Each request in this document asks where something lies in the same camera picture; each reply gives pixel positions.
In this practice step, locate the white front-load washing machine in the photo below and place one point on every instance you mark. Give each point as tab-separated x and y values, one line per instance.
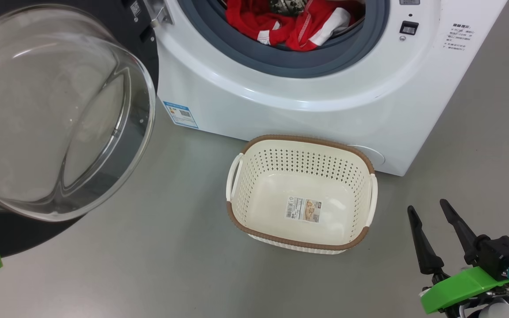
281	106

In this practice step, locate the round white filter cover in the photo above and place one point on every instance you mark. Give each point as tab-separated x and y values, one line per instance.
376	157

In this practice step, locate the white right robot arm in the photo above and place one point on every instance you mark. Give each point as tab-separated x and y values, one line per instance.
497	311

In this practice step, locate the red and white jersey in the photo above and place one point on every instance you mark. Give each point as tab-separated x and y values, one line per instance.
250	22

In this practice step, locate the product label sticker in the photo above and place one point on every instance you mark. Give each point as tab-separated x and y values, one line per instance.
303	210

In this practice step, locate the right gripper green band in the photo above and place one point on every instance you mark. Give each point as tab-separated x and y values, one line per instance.
462	287

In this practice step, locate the black round glass washer door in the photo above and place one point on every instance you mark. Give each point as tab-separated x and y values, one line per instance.
38	110

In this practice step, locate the cream perforated laundry basket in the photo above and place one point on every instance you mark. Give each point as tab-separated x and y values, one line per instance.
276	198

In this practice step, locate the white paper label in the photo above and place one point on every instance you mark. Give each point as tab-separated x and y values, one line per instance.
180	115

